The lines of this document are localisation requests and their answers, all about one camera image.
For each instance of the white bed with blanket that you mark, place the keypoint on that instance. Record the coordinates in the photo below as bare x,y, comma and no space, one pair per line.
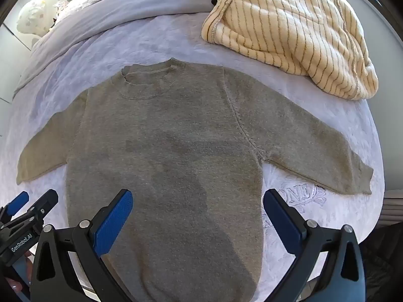
126,47

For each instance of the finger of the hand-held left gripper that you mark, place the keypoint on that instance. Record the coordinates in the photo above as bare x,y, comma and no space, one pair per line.
17,204
42,206

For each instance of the grey-brown knit sweater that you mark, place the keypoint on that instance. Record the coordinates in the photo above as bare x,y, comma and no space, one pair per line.
176,151

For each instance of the grey curtain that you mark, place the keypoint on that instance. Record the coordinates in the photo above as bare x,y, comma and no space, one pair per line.
393,207

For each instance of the person's left hand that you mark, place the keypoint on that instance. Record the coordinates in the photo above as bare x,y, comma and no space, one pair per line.
13,284

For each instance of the grey duvet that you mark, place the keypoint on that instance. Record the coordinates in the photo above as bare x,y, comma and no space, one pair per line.
110,9

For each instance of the white floral pillow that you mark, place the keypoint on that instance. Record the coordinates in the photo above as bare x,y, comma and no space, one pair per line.
31,15

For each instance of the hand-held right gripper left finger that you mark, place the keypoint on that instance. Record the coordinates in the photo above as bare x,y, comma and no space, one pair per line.
113,223

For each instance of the white wardrobe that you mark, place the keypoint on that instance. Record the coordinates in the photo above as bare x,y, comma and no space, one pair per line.
12,56

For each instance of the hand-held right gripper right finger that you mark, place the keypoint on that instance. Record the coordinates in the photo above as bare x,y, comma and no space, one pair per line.
280,223

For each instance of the cream striped fleece garment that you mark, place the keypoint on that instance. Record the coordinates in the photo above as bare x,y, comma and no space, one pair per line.
283,22

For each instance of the dark clothing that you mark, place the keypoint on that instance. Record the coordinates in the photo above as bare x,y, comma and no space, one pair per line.
384,258

